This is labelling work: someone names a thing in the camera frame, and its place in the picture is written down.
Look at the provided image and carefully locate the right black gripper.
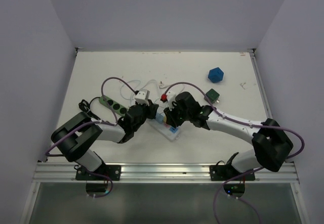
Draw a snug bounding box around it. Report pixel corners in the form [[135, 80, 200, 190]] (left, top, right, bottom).
[[164, 101, 191, 128]]

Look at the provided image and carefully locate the white power strip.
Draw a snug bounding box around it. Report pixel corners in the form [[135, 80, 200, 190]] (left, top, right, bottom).
[[146, 113, 181, 142]]

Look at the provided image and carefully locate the green power strip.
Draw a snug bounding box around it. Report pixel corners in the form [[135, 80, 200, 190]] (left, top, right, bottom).
[[99, 96, 128, 116]]

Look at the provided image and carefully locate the dark green plug adapter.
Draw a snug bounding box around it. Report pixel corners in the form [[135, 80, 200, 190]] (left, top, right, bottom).
[[204, 88, 220, 104]]

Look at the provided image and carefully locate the blue plug adapter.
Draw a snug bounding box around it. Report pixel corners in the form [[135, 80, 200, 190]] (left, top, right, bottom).
[[208, 67, 224, 83]]

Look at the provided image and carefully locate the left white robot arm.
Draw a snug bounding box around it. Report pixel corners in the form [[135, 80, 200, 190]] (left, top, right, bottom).
[[46, 100, 159, 180]]

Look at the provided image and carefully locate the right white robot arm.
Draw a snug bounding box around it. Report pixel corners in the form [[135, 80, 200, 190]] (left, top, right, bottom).
[[161, 91, 293, 180]]

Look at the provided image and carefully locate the blue plug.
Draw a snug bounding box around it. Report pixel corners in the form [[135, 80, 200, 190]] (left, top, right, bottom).
[[155, 113, 164, 124]]

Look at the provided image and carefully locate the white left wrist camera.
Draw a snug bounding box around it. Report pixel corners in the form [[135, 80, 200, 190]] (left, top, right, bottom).
[[134, 89, 150, 106]]

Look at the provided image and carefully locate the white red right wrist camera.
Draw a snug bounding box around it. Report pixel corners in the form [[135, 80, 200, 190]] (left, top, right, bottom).
[[160, 91, 177, 110]]

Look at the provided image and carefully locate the black power cord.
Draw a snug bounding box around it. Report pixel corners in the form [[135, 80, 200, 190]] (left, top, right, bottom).
[[78, 96, 102, 120]]

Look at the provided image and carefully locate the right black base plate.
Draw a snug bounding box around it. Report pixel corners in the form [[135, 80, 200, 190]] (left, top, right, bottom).
[[209, 160, 241, 181]]

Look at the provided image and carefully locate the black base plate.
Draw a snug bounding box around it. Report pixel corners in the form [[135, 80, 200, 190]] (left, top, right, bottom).
[[209, 160, 241, 181], [74, 164, 122, 181]]

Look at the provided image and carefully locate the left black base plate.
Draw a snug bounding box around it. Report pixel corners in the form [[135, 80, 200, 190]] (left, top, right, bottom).
[[74, 164, 122, 181]]

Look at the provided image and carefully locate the aluminium right side rail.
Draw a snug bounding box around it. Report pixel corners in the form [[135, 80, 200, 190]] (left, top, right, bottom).
[[248, 48, 287, 163]]

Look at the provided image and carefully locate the aluminium rail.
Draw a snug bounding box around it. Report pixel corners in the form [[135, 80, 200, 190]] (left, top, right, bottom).
[[248, 48, 287, 163], [32, 162, 299, 184]]

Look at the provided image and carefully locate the aluminium front rail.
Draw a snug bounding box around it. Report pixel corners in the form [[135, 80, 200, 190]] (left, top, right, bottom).
[[32, 162, 299, 184]]

